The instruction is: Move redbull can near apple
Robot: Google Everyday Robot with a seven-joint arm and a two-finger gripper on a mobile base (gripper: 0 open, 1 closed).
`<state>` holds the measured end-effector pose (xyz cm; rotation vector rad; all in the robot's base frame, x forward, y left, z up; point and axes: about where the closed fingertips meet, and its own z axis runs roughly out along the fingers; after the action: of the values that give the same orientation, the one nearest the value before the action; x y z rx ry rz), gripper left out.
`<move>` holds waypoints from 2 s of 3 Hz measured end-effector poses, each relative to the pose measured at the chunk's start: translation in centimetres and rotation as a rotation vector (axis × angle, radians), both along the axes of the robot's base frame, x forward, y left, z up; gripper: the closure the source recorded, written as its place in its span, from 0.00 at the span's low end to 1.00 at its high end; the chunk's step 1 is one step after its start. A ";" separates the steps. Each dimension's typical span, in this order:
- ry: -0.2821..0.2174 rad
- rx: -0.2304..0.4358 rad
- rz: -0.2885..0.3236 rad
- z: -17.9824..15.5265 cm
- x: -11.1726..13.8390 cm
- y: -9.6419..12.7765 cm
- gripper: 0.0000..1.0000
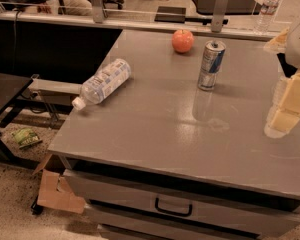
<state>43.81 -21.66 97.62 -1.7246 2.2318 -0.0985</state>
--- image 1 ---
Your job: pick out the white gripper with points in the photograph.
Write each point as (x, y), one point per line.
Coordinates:
(285, 109)

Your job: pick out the red bull can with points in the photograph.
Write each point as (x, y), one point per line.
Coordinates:
(211, 62)

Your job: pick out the red apple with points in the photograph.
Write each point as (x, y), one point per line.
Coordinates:
(182, 41)

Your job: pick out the upright clear water bottle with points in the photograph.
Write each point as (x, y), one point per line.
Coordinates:
(265, 17)

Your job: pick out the black flat plate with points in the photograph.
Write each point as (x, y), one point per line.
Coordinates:
(170, 14)

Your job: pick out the grey drawer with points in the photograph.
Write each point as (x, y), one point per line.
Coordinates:
(134, 210)
(150, 227)

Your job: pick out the lying clear water bottle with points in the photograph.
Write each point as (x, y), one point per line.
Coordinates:
(102, 84)

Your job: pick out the grey top drawer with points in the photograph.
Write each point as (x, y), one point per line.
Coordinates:
(134, 210)

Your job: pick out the brown cardboard box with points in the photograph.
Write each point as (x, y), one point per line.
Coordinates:
(54, 190)

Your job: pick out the green snack bag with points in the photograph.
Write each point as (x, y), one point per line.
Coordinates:
(26, 137)

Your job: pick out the black side table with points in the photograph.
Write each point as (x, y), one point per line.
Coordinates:
(11, 87)

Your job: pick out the grey metal post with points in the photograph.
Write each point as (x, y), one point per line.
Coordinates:
(220, 8)
(98, 14)

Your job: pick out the black drawer handle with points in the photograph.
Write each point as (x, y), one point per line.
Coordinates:
(173, 208)

